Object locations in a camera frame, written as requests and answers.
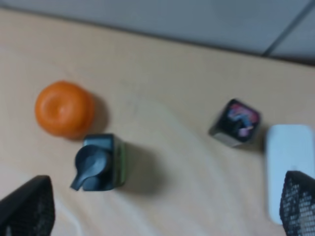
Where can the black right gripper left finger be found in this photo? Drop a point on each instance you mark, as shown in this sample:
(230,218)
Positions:
(29,210)

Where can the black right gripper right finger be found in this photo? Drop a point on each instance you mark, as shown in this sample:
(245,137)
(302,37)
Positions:
(297,206)

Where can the black pump bottle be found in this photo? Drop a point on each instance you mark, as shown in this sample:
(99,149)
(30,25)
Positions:
(100,163)

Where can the white whiteboard eraser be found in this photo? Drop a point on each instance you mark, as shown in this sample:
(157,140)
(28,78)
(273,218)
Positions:
(288,147)

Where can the small black labelled box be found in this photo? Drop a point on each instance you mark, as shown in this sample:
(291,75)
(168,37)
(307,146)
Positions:
(237,124)

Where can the orange fruit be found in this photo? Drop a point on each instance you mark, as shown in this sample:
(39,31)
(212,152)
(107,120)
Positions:
(65,109)

